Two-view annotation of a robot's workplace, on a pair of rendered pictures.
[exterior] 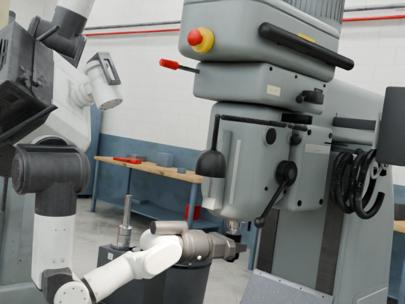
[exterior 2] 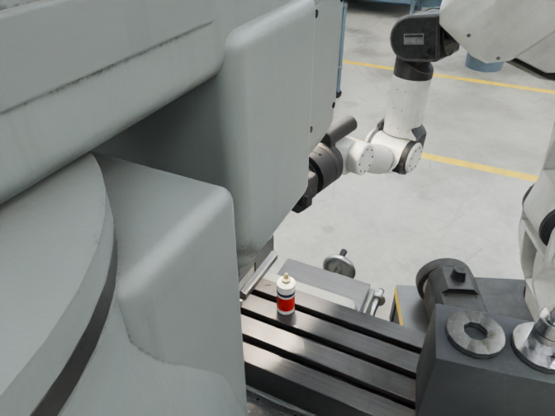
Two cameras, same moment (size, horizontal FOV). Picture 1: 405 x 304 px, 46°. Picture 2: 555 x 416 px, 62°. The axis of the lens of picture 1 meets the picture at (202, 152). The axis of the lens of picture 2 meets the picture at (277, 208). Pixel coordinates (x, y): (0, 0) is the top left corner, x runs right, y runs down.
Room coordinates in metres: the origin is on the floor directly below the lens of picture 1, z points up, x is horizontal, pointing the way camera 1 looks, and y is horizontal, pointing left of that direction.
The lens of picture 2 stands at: (1.99, -0.29, 1.70)
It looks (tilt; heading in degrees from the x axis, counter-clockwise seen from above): 36 degrees down; 164
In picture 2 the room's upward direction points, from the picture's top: straight up
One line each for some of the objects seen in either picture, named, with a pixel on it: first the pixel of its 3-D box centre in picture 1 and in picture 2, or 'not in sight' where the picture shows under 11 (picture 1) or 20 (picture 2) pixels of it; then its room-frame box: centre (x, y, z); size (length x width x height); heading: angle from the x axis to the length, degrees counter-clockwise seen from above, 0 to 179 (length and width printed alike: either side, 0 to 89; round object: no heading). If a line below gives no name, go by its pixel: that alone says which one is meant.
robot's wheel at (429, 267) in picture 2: not in sight; (444, 281); (1.01, 0.63, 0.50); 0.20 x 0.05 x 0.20; 70
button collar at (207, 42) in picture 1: (202, 40); not in sight; (1.17, 0.04, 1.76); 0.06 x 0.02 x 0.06; 48
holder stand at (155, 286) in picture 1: (130, 275); (491, 375); (1.65, 0.20, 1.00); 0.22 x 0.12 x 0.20; 58
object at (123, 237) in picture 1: (124, 236); (549, 333); (1.67, 0.24, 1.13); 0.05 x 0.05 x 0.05
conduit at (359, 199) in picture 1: (349, 180); not in sight; (1.41, -0.44, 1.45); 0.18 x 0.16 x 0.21; 138
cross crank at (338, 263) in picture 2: not in sight; (335, 275); (0.97, 0.21, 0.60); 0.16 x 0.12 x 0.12; 138
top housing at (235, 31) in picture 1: (262, 41); not in sight; (1.35, -0.13, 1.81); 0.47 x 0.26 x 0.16; 138
